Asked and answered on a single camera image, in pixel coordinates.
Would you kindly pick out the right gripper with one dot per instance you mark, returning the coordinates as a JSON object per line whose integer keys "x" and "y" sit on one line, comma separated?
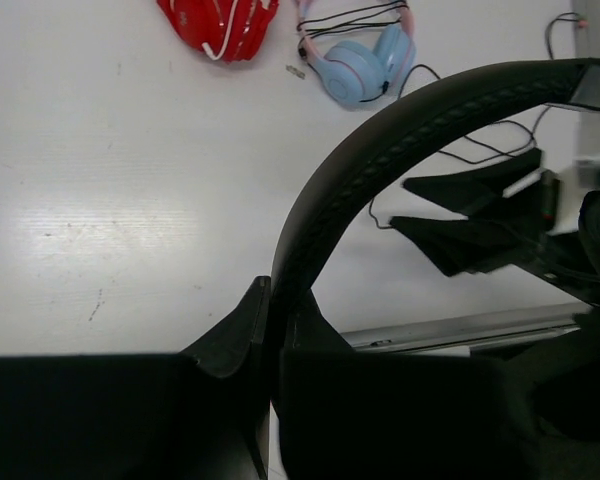
{"x": 523, "y": 237}

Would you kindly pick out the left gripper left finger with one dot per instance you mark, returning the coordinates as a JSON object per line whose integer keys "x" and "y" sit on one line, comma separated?
{"x": 200, "y": 413}

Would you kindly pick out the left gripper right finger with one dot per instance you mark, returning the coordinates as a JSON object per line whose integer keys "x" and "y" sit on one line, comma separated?
{"x": 345, "y": 414}

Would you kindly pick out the black headset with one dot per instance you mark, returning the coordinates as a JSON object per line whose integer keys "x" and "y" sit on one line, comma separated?
{"x": 400, "y": 137}

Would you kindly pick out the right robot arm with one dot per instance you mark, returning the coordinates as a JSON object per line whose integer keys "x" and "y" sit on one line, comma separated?
{"x": 562, "y": 375}

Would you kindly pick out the blue pink cat headphones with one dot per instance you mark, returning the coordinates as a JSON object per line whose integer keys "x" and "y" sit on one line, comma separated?
{"x": 353, "y": 74}

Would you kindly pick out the red headphones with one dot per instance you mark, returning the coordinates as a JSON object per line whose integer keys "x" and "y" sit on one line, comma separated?
{"x": 223, "y": 30}

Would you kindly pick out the small metal plug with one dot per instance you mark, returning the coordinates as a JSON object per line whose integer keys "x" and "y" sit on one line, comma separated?
{"x": 295, "y": 71}

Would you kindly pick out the aluminium front rail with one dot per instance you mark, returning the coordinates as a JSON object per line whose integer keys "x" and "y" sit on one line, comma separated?
{"x": 516, "y": 323}

